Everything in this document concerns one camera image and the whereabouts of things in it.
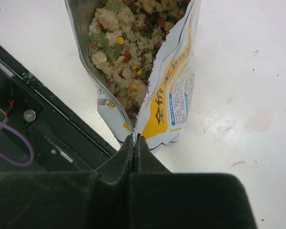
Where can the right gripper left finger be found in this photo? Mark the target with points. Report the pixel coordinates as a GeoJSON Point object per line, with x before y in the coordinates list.
{"type": "Point", "coordinates": [68, 200]}

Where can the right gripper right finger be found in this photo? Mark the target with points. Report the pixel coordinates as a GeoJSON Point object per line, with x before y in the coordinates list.
{"type": "Point", "coordinates": [159, 199]}

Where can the pet food bag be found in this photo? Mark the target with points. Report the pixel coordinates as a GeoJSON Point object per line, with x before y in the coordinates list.
{"type": "Point", "coordinates": [163, 115]}

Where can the pet food kibble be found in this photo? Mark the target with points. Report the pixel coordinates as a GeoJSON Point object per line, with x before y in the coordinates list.
{"type": "Point", "coordinates": [124, 38]}

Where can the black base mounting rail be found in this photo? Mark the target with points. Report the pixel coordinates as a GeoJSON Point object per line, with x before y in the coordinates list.
{"type": "Point", "coordinates": [60, 139]}

